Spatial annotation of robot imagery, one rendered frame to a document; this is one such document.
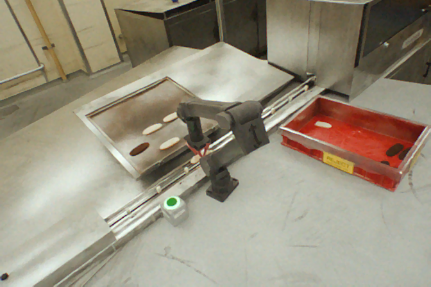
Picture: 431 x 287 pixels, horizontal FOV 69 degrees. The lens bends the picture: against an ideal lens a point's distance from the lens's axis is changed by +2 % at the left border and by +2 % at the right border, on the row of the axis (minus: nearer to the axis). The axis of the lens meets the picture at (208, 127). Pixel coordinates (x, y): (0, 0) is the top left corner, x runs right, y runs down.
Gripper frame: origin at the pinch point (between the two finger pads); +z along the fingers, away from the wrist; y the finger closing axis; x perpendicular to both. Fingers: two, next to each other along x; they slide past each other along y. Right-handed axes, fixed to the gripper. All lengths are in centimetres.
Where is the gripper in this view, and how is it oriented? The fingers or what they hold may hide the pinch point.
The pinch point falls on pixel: (200, 154)
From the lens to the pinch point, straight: 131.0
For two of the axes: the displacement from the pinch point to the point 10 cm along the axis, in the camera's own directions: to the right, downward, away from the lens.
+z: 1.4, 8.0, 5.8
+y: -6.5, -3.7, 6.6
